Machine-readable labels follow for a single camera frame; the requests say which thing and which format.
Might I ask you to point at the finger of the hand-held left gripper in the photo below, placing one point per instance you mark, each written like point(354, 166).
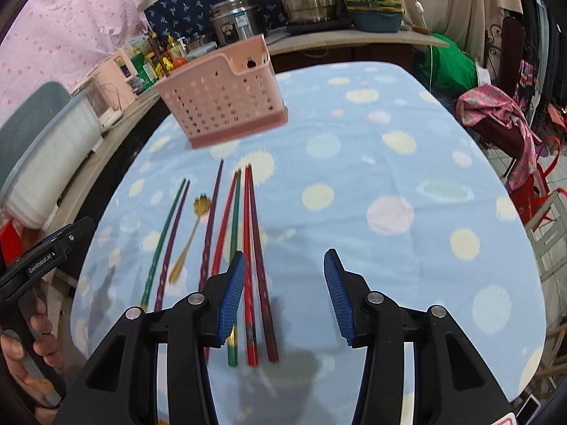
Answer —
point(73, 232)

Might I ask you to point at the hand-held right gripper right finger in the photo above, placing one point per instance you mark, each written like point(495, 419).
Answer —
point(337, 292)

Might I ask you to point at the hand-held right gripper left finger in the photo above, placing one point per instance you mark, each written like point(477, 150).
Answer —
point(232, 292)

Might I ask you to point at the dark red chopstick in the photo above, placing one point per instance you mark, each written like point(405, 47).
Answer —
point(259, 252)

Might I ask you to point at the purple chopstick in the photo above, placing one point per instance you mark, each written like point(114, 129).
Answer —
point(212, 221)
point(176, 230)

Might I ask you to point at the green chopstick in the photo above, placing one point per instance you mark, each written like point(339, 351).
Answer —
point(166, 234)
point(236, 212)

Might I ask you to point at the gold spoon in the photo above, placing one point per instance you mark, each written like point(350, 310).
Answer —
point(201, 206)

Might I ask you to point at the pink plastic utensil basket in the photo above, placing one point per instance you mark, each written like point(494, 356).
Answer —
point(221, 97)

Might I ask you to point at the person's left hand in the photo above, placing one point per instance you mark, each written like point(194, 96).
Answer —
point(26, 376)

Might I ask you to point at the blue polka-dot tablecloth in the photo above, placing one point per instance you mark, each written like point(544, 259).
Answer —
point(354, 164)

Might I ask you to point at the pink electric kettle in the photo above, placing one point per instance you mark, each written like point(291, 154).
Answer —
point(117, 75)

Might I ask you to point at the white carton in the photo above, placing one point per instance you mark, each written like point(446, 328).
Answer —
point(135, 45)

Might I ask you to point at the red tomato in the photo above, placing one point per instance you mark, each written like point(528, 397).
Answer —
point(179, 61)

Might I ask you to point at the pink dotted curtain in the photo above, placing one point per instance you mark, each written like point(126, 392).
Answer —
point(66, 22)

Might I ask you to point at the yellow soap bottle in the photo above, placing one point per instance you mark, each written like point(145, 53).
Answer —
point(177, 48)

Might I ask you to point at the white stool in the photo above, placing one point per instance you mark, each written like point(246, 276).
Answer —
point(549, 230)

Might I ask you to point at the small lidded pot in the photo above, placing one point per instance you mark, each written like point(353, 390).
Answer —
point(201, 43)

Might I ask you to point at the red bag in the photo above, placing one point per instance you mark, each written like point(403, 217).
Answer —
point(538, 177)

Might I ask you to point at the pink floral cloth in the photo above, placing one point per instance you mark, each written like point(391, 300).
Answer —
point(496, 110)

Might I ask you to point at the green bag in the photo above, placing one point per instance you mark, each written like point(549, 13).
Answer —
point(447, 66)

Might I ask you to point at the navy floral cloth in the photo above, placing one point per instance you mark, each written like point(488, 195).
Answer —
point(190, 4)

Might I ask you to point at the silver rice cooker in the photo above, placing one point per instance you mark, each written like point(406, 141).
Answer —
point(234, 22)

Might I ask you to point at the black induction cooker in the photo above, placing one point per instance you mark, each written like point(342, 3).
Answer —
point(319, 25)

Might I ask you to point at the blue basin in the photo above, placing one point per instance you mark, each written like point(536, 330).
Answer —
point(376, 21)

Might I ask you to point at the dark wooden chair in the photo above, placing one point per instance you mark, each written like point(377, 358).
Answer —
point(514, 53)

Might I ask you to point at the beige curtain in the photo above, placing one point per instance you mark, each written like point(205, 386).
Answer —
point(456, 4)

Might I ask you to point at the hanging dark clothes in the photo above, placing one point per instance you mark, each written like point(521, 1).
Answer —
point(545, 31)

